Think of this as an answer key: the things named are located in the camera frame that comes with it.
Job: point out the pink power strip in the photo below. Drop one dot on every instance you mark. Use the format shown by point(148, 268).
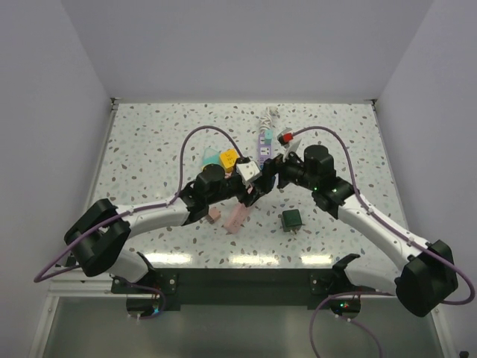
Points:
point(237, 217)

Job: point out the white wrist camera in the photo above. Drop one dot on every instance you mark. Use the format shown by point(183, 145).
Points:
point(248, 170)
point(289, 142)

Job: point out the yellow cube socket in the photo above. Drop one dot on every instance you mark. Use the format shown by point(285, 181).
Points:
point(227, 159)

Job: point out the small pink plug adapter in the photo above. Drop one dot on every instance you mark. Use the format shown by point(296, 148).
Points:
point(213, 215)

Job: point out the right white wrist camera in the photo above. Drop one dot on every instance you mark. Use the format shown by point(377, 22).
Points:
point(289, 142)

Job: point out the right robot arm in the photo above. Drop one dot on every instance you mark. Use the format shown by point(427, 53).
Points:
point(422, 277)

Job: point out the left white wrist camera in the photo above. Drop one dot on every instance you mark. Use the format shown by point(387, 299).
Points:
point(248, 170)

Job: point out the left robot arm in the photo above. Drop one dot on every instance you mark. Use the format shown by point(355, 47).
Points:
point(97, 239)

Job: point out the aluminium rail frame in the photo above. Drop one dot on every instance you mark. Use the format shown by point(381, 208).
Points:
point(73, 167)

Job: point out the teal power strip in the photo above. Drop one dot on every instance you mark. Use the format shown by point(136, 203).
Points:
point(210, 157)

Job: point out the purple power strip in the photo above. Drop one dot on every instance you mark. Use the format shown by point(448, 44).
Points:
point(265, 146)

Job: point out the dark green cube socket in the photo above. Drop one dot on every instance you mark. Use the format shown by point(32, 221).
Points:
point(291, 221)

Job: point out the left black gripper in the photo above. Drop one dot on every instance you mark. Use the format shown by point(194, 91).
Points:
point(250, 198)

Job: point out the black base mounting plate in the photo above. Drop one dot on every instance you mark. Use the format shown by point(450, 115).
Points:
point(172, 288)

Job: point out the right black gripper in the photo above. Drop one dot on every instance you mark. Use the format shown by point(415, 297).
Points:
point(272, 167)

